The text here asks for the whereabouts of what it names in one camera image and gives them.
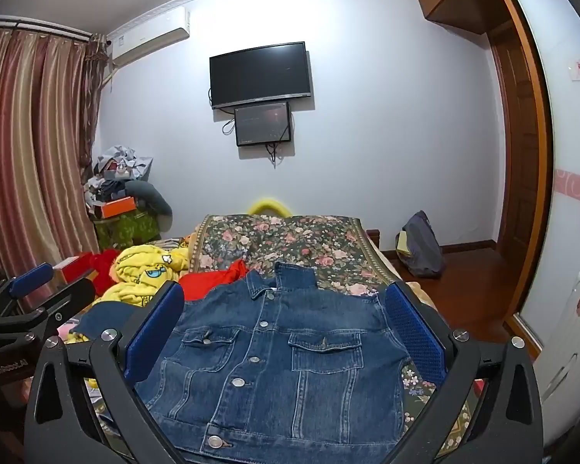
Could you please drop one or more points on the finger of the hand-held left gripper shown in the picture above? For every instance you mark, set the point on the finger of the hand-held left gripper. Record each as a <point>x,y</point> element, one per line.
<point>29,280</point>
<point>63,302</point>

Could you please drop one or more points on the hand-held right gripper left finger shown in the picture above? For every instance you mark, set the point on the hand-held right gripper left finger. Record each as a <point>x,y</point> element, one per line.
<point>153,336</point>

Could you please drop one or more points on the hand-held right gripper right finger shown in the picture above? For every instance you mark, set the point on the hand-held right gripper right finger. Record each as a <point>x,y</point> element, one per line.
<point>415,336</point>

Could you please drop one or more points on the blue denim jacket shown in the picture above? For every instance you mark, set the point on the blue denim jacket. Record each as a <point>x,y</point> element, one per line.
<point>270,372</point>

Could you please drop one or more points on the pile of grey clothes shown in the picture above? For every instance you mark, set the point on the pile of grey clothes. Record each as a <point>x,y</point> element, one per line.
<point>121,164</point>

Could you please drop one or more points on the red white box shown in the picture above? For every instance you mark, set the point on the red white box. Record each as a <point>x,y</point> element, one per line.
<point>72,268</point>

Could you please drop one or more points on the red plush toy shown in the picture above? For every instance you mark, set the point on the red plush toy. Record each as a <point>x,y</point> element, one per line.
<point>104,268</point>

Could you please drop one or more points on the yellow cartoon print blanket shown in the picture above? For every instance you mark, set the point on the yellow cartoon print blanket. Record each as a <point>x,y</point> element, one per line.
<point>135,273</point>

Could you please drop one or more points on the red cloth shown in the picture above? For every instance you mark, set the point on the red cloth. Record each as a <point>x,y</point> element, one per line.
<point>208,285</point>

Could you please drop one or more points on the grey bag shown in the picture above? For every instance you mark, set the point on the grey bag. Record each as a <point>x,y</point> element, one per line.
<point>423,246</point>

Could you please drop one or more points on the green patterned cloth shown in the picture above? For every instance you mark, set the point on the green patterned cloth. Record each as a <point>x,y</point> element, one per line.
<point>125,232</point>

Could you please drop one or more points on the orange box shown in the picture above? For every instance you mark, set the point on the orange box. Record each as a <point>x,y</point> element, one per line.
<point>118,208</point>

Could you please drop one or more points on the striped brown curtain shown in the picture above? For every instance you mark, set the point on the striped brown curtain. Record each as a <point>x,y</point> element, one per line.
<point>24,154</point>

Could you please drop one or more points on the floral bedspread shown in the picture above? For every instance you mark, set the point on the floral bedspread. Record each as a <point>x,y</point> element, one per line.
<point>309,246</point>

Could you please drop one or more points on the white appliance with stickers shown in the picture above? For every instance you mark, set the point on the white appliance with stickers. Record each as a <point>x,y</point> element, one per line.
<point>575,338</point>

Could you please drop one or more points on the wooden door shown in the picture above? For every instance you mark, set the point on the wooden door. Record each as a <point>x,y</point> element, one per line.
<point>517,179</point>

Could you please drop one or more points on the white air conditioner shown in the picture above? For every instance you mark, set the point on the white air conditioner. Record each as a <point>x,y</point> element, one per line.
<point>145,38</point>

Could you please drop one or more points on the small black wall monitor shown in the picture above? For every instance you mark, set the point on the small black wall monitor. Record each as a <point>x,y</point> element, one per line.
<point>262,124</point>

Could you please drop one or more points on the curtain rail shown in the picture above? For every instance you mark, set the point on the curtain rail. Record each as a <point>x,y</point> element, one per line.
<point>34,26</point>

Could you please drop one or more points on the black wall television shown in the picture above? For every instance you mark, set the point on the black wall television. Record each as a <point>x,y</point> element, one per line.
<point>261,75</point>

